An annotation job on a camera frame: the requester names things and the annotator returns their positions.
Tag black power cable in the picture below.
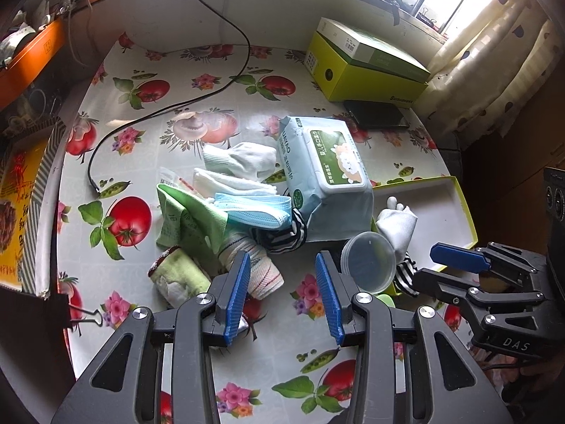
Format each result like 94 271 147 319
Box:
87 0 251 197

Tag green cloth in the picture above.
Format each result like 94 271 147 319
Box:
155 183 228 254

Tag yellow-green box lid tray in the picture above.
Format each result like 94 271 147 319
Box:
371 176 480 275

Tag black strap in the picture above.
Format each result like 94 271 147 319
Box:
382 0 402 27

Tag blue wet wipes pack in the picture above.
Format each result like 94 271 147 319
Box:
277 115 375 243

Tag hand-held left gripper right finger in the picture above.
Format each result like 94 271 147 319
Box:
314 251 517 424

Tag green and white flat box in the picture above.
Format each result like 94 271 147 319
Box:
315 18 431 84

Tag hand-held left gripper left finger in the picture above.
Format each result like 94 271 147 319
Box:
50 251 252 424

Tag white socks with blue cuff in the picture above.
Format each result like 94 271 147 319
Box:
202 141 278 182

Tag folded white towel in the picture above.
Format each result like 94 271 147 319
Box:
192 168 278 199

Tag white red-striped sock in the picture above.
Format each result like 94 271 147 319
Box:
218 236 285 305

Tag orange tray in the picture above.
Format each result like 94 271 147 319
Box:
0 18 67 109

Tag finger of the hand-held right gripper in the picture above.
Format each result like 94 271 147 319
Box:
429 241 549 285
412 267 549 334

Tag yellow-green cardboard box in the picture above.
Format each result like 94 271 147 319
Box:
304 31 429 107

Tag cream dotted curtain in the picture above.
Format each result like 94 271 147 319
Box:
415 0 565 139

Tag small clear red packet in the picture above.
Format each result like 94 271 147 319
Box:
159 167 195 190

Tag black wallet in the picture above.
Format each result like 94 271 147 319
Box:
343 99 410 130

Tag yellow printed cardboard sign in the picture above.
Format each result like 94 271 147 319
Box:
0 117 67 301

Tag blue face mask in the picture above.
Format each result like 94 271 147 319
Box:
214 192 293 229

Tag floral vegetable print tablecloth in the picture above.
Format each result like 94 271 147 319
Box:
55 31 464 424

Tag white glove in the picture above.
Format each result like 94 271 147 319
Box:
375 195 418 266

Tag round clear plastic container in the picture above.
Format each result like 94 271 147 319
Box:
341 231 397 294

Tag black and white striped sock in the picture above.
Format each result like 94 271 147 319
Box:
249 210 307 254
394 254 420 296

